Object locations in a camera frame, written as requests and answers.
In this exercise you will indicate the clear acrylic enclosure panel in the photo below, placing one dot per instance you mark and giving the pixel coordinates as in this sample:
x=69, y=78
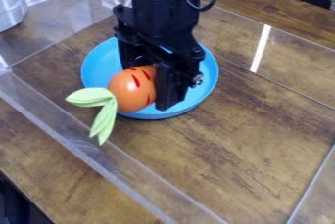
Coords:
x=164, y=201

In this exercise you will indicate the orange toy carrot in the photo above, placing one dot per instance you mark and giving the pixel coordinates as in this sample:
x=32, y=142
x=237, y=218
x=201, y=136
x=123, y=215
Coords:
x=128, y=93

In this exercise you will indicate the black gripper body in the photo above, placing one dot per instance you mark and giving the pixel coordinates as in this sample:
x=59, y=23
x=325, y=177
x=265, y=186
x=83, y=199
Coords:
x=162, y=23

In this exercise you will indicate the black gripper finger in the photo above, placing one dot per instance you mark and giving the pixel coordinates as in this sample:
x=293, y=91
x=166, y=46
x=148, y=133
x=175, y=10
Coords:
x=131, y=53
x=170, y=84

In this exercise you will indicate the blue round tray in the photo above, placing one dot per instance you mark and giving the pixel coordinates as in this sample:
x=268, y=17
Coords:
x=202, y=81

